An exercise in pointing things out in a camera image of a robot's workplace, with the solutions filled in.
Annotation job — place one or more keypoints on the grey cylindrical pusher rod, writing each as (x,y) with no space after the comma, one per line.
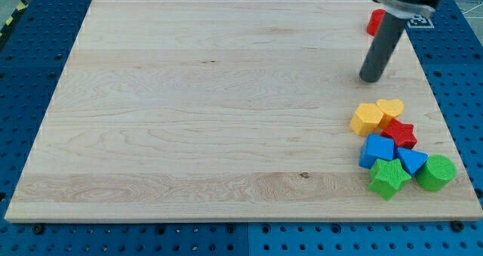
(382,47)

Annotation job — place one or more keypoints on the red cylinder block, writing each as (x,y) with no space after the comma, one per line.
(375,21)

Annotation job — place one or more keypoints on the light wooden board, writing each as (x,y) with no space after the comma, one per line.
(226,111)

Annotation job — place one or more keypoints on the white fiducial marker tag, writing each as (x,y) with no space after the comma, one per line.
(420,22)

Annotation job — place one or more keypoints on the yellow heart block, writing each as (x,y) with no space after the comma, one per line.
(391,109)

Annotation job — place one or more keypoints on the yellow hexagon block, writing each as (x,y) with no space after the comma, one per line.
(366,119)

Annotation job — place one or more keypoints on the red star block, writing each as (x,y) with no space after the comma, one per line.
(401,133)

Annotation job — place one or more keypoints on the blue cube block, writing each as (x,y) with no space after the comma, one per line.
(376,147)

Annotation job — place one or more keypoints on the blue triangle block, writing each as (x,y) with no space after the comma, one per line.
(411,160)

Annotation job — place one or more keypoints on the green star block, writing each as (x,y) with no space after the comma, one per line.
(388,177)

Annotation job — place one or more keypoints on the green cylinder block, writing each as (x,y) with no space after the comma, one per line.
(436,173)

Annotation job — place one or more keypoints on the black bolt right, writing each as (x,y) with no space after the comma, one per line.
(457,226)

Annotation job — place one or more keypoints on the black bolt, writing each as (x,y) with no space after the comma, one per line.
(38,229)
(457,226)

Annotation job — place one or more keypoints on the black bolt left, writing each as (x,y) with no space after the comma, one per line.
(38,229)

